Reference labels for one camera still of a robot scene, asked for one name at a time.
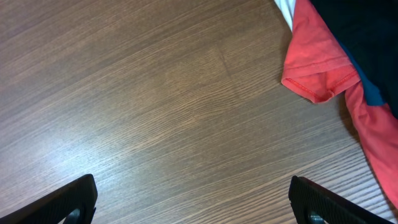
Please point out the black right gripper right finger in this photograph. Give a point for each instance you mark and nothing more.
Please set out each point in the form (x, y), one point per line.
(311, 203)

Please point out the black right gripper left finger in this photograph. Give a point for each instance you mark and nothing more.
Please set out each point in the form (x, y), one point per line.
(72, 203)

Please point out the dark blue garment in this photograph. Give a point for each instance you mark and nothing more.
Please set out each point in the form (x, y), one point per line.
(371, 92)

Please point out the red garment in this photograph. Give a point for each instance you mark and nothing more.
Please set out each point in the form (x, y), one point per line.
(317, 68)

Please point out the black garment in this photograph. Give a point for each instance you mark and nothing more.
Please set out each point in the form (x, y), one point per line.
(368, 30)

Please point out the white garment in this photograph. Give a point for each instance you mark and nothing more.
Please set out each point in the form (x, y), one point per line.
(287, 8)

